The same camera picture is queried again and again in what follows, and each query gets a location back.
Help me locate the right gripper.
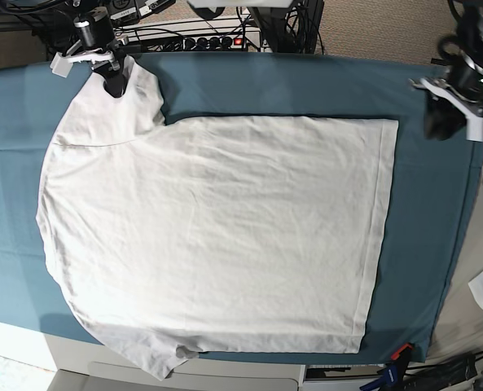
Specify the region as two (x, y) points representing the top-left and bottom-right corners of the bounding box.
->
(50, 36), (130, 98)

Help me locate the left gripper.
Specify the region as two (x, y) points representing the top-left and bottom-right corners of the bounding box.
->
(411, 77), (483, 143)

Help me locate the white T-shirt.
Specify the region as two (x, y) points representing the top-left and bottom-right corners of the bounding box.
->
(36, 59), (398, 380)

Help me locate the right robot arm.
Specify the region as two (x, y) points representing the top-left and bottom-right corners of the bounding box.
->
(50, 7), (128, 98)

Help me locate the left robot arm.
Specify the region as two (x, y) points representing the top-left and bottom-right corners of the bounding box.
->
(411, 1), (483, 143)

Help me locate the teal table cloth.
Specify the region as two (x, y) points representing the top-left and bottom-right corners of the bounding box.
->
(0, 52), (483, 365)

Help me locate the orange black clamp bottom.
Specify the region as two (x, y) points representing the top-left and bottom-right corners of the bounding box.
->
(391, 343), (414, 362)

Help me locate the blue clamp bottom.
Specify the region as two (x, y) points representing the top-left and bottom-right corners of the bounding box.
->
(359, 364), (399, 391)

